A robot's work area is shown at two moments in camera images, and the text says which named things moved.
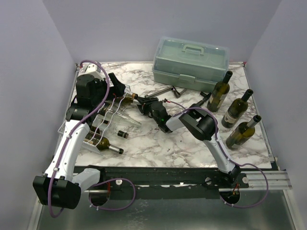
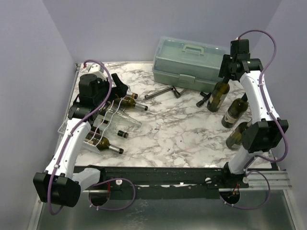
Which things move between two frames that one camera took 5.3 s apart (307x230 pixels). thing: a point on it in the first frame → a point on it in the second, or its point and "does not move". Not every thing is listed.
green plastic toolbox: [189, 64] does not move
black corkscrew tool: [206, 97] does not move
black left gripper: [117, 89] does not move
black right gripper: [149, 108] → [225, 69]
